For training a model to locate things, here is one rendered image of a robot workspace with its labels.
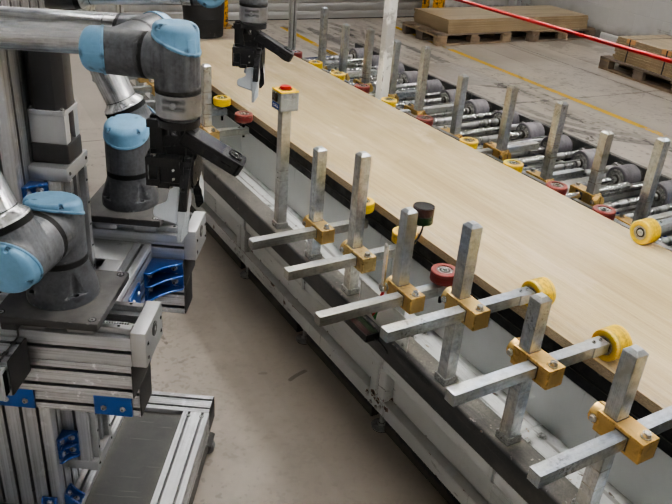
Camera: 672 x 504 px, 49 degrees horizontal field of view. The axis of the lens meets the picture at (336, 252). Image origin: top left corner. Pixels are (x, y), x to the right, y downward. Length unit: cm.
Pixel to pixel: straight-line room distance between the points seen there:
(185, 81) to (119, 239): 96
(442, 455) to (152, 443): 96
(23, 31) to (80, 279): 51
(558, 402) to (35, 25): 149
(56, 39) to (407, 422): 181
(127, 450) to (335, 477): 73
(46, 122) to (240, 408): 155
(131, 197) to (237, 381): 126
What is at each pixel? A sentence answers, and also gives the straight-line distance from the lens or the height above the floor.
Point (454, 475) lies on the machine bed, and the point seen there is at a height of 17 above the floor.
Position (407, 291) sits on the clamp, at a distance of 206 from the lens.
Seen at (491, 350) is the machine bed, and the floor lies 71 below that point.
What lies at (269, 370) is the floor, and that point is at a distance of 315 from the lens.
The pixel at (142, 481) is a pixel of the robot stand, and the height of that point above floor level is 21.
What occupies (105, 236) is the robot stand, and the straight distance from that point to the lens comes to 212.
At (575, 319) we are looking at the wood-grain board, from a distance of 203.
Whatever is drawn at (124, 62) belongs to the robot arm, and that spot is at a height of 161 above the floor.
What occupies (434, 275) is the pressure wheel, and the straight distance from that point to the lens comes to 210.
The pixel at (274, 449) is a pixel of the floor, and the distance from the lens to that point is 279.
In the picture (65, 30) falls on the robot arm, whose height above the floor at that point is 162.
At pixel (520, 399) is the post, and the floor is 84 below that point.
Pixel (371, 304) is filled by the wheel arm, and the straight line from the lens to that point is 200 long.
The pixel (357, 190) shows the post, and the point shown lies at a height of 106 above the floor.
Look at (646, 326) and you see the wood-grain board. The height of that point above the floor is 90.
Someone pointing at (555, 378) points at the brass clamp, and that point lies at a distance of 170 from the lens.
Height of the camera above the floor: 191
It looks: 28 degrees down
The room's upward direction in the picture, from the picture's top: 5 degrees clockwise
